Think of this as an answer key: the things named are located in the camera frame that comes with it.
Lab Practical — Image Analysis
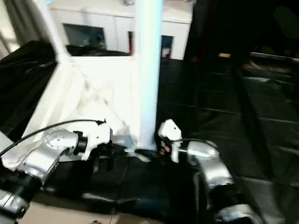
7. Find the white plastic table top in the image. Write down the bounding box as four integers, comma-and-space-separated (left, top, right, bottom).
0, 55, 158, 165

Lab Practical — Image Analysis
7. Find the white plastic table leg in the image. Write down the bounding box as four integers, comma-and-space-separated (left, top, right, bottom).
133, 0, 164, 151
0, 131, 14, 146
32, 0, 73, 64

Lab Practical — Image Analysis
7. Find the black plastic mat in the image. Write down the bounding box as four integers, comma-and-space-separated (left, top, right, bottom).
0, 39, 299, 224

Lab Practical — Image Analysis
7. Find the white cabinet with glass doors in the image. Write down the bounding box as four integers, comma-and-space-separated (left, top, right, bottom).
46, 0, 193, 61

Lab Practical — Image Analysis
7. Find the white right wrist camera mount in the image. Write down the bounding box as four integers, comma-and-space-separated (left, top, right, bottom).
157, 119, 183, 163

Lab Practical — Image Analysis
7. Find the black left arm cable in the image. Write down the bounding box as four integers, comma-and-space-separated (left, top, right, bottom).
0, 119, 107, 157

